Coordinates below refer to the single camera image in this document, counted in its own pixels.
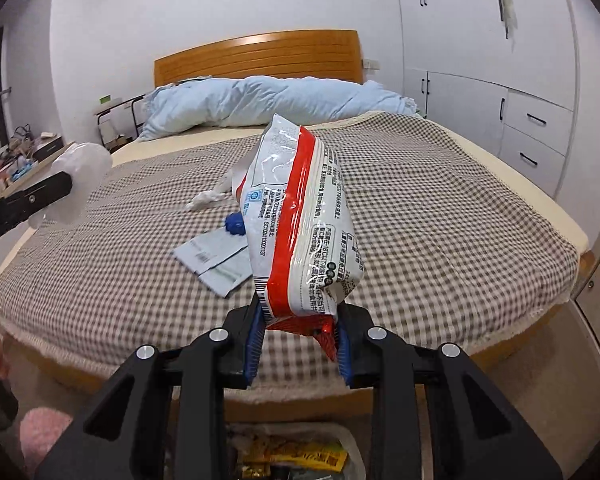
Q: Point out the white tissue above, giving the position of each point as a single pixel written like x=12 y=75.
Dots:
x=205 y=202

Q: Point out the bin with floral plastic liner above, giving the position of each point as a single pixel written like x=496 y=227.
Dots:
x=352 y=452

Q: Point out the wooden bed frame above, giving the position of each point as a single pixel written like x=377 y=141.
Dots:
x=255 y=52

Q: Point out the wall socket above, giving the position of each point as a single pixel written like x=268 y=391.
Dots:
x=372 y=65

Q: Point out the light blue duvet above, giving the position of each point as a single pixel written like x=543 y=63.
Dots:
x=260 y=100

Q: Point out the pile of small items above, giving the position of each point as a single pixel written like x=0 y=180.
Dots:
x=10 y=160

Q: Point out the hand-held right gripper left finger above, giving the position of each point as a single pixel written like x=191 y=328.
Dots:
x=255 y=350

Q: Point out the clear plastic bag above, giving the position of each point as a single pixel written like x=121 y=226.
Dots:
x=85 y=170

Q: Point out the wooden window sill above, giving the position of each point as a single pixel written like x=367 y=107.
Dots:
x=55 y=165

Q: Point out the white wardrobe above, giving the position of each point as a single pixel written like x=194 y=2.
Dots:
x=455 y=20

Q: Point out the blue plastic cap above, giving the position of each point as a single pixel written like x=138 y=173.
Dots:
x=234 y=224

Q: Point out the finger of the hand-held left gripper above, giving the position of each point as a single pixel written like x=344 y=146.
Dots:
x=35 y=195

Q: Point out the white and green pouch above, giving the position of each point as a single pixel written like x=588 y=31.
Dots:
x=210 y=260

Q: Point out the black flat case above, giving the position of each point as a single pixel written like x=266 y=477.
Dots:
x=47 y=149

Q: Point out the black bedside rack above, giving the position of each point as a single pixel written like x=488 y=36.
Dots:
x=112 y=105

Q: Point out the red and white packet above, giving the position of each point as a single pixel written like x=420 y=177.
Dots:
x=300 y=220

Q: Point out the yellow snack bag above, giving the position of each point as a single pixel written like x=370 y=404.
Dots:
x=310 y=457

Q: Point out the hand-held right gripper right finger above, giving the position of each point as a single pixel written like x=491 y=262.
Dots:
x=342 y=355

